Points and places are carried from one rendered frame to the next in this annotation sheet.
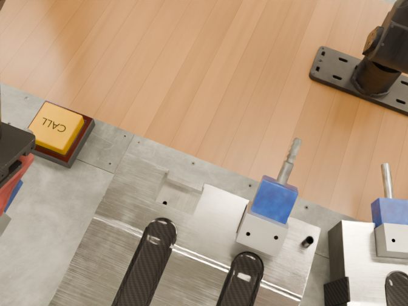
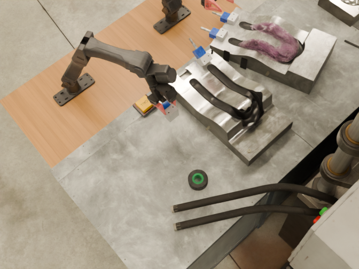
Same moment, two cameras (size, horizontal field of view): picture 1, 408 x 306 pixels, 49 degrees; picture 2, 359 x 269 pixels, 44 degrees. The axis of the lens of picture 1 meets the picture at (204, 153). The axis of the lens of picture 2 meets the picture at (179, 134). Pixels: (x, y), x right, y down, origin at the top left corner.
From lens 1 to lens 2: 148 cm
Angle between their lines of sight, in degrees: 19
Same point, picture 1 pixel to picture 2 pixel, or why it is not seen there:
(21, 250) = (176, 125)
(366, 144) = (190, 30)
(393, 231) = (218, 34)
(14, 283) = (184, 129)
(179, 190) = (182, 76)
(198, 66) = not seen: hidden behind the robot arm
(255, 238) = (206, 60)
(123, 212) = (183, 88)
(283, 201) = (201, 49)
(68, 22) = (102, 92)
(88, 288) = (198, 102)
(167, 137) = not seen: hidden behind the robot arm
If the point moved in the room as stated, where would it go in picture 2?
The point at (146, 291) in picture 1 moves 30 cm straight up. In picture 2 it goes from (205, 91) to (203, 47)
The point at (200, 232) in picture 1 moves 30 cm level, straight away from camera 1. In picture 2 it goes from (197, 73) to (149, 39)
